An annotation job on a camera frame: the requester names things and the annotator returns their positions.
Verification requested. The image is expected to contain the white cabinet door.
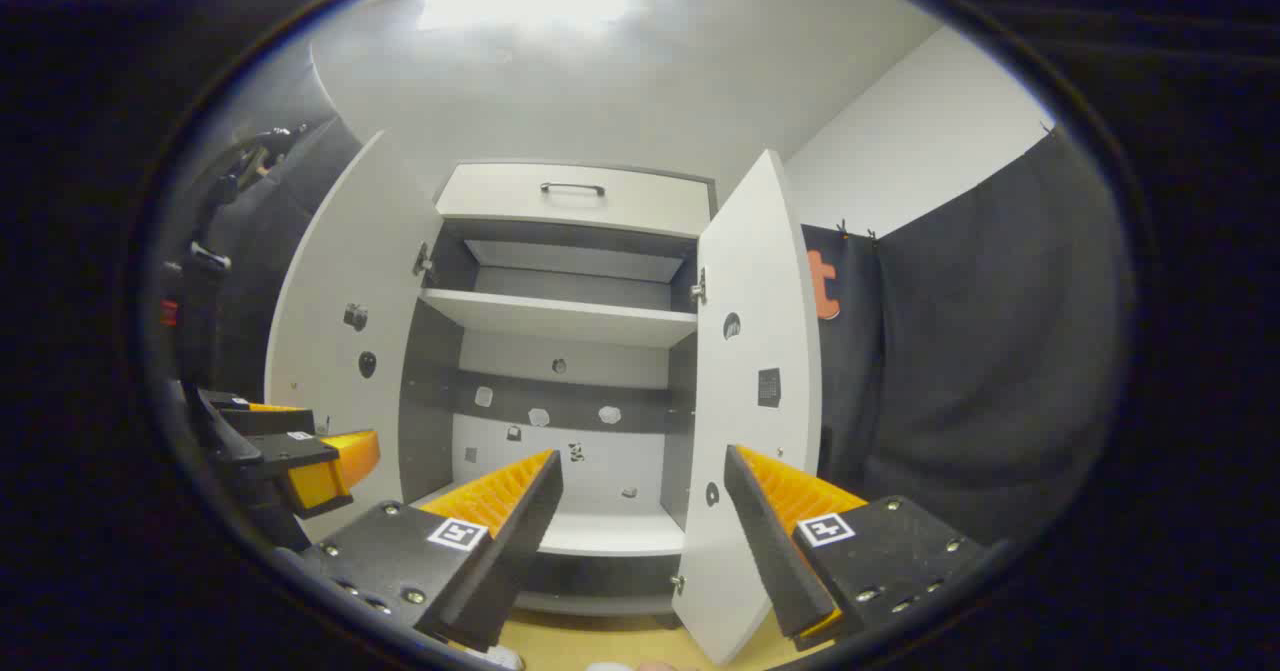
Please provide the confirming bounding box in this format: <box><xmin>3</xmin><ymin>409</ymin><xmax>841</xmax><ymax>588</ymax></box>
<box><xmin>672</xmin><ymin>149</ymin><xmax>823</xmax><ymax>667</ymax></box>
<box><xmin>265</xmin><ymin>131</ymin><xmax>446</xmax><ymax>542</ymax></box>

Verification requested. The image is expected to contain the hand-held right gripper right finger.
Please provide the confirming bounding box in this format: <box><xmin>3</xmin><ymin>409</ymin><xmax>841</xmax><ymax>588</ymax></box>
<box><xmin>724</xmin><ymin>444</ymin><xmax>991</xmax><ymax>652</ymax></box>

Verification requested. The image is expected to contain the white shoe cabinet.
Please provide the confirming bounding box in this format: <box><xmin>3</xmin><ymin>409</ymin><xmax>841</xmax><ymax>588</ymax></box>
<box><xmin>398</xmin><ymin>159</ymin><xmax>719</xmax><ymax>617</ymax></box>

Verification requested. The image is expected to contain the white cabinet drawer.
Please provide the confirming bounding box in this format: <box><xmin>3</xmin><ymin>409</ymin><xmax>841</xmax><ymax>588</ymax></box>
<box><xmin>436</xmin><ymin>161</ymin><xmax>713</xmax><ymax>239</ymax></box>

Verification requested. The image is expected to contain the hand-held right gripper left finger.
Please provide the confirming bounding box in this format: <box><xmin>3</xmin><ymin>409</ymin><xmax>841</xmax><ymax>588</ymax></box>
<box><xmin>300</xmin><ymin>448</ymin><xmax>564</xmax><ymax>654</ymax></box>

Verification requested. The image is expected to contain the white cabinet shelf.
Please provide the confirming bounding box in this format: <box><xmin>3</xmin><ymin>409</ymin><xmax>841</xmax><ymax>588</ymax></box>
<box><xmin>418</xmin><ymin>288</ymin><xmax>698</xmax><ymax>350</ymax></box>

